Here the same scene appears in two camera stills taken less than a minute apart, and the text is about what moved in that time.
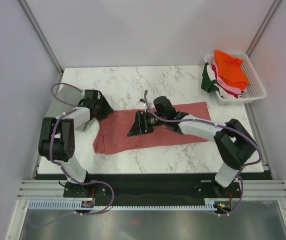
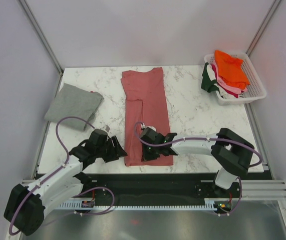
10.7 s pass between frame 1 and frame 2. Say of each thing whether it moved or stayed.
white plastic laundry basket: stayed
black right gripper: moved
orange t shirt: stayed
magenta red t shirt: stayed
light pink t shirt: stayed
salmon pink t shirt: moved
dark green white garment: stayed
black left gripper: moved
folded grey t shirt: stayed
